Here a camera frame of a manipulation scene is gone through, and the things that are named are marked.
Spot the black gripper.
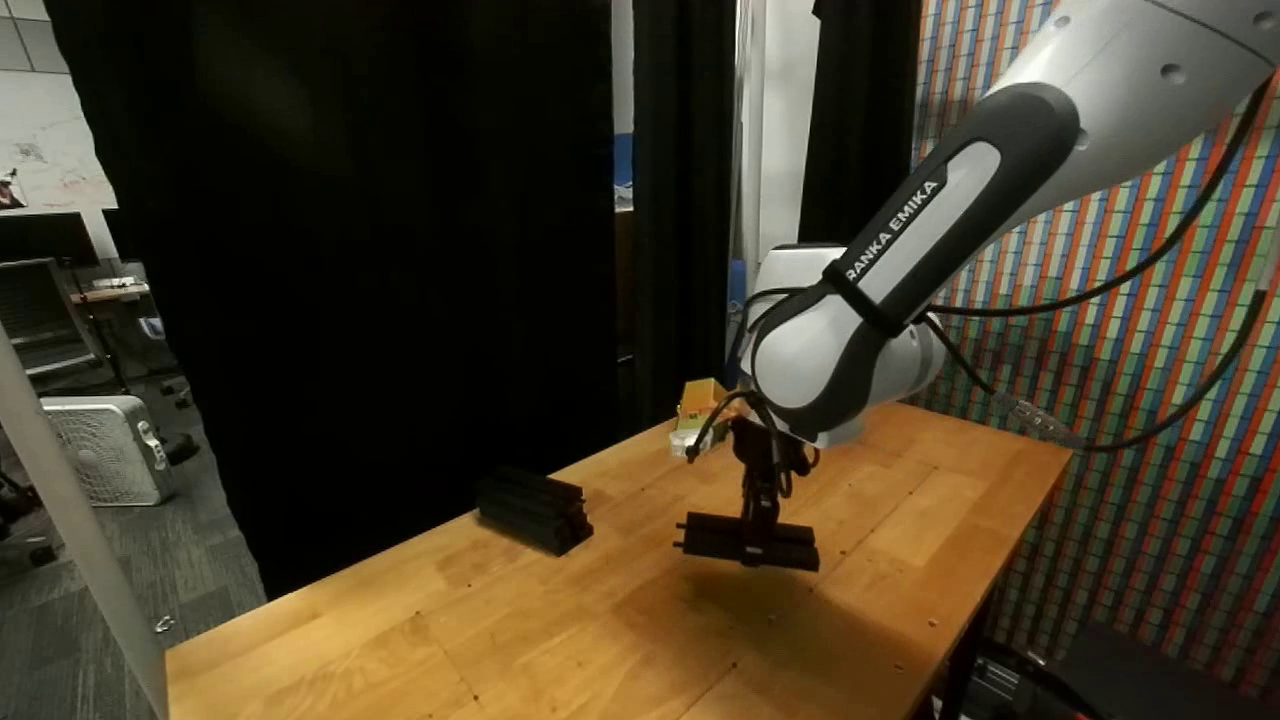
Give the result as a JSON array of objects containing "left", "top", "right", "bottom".
[{"left": 724, "top": 417, "right": 823, "bottom": 557}]

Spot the yellow red emergency stop button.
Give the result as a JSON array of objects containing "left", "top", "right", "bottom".
[{"left": 678, "top": 376, "right": 734, "bottom": 431}]

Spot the narrow black curtain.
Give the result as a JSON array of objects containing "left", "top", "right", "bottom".
[{"left": 632, "top": 0, "right": 742, "bottom": 422}]

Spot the white upright pole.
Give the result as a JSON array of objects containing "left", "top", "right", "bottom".
[{"left": 728, "top": 0, "right": 823, "bottom": 290}]

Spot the colourful patterned backdrop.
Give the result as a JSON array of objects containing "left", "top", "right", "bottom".
[{"left": 896, "top": 0, "right": 1280, "bottom": 704}]

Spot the black curtain beside backdrop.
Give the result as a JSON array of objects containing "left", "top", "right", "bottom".
[{"left": 797, "top": 0, "right": 927, "bottom": 251}]

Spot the black chair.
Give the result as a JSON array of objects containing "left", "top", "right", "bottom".
[{"left": 1054, "top": 620, "right": 1280, "bottom": 720}]

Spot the white box appliance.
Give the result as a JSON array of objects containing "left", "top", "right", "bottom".
[{"left": 35, "top": 393, "right": 175, "bottom": 511}]

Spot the grey slanted beam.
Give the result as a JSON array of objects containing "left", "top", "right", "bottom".
[{"left": 0, "top": 324, "right": 174, "bottom": 720}]

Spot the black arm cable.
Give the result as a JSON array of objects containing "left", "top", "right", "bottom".
[{"left": 915, "top": 73, "right": 1276, "bottom": 456}]

